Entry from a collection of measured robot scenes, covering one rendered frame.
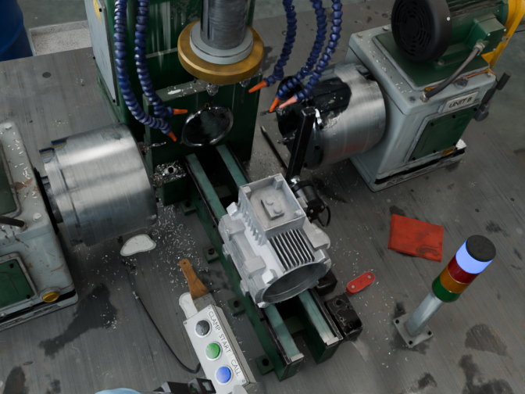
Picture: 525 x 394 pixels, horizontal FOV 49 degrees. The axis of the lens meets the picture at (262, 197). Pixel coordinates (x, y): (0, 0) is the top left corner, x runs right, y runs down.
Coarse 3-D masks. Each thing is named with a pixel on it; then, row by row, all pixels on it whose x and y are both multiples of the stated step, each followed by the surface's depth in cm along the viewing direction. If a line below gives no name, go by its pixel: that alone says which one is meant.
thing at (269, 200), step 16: (272, 176) 125; (240, 192) 123; (256, 192) 125; (272, 192) 126; (288, 192) 124; (256, 208) 123; (272, 208) 122; (288, 208) 124; (256, 224) 120; (272, 224) 121; (288, 224) 119; (256, 240) 123
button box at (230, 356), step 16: (192, 320) 113; (208, 320) 112; (224, 320) 114; (192, 336) 112; (208, 336) 111; (224, 336) 110; (224, 352) 109; (240, 352) 111; (208, 368) 109; (240, 368) 106; (224, 384) 106; (240, 384) 105
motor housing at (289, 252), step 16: (304, 224) 128; (224, 240) 130; (240, 240) 124; (272, 240) 120; (288, 240) 122; (304, 240) 121; (240, 256) 124; (272, 256) 120; (288, 256) 119; (304, 256) 119; (240, 272) 126; (288, 272) 118; (304, 272) 132; (320, 272) 129; (256, 288) 120; (272, 288) 131; (288, 288) 132; (304, 288) 132
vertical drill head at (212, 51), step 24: (216, 0) 105; (240, 0) 106; (192, 24) 121; (216, 24) 110; (240, 24) 111; (192, 48) 116; (216, 48) 114; (240, 48) 115; (192, 72) 116; (216, 72) 114; (240, 72) 115
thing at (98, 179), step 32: (96, 128) 129; (128, 128) 126; (64, 160) 119; (96, 160) 120; (128, 160) 121; (64, 192) 118; (96, 192) 119; (128, 192) 121; (64, 224) 126; (96, 224) 121; (128, 224) 126
